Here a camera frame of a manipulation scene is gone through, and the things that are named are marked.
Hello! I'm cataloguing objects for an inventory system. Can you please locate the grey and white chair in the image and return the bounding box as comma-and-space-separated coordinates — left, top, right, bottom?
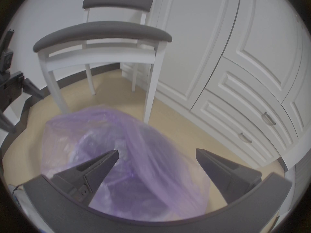
33, 0, 173, 124

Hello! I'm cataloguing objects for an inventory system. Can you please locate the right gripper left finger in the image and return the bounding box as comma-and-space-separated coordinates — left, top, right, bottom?
52, 149, 119, 206

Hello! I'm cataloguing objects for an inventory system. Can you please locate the white wardrobe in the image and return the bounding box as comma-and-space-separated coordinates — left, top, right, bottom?
120, 0, 311, 169

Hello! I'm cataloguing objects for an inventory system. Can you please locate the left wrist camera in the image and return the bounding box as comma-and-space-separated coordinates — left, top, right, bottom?
0, 48, 14, 73

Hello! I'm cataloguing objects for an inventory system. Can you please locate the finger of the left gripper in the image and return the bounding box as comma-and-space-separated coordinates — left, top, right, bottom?
23, 77, 46, 100
0, 111, 17, 133

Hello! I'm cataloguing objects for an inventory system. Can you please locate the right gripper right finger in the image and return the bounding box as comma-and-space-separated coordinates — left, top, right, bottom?
196, 148, 263, 205

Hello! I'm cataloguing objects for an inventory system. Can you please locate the purple plastic bag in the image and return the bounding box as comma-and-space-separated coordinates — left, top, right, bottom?
40, 105, 210, 221

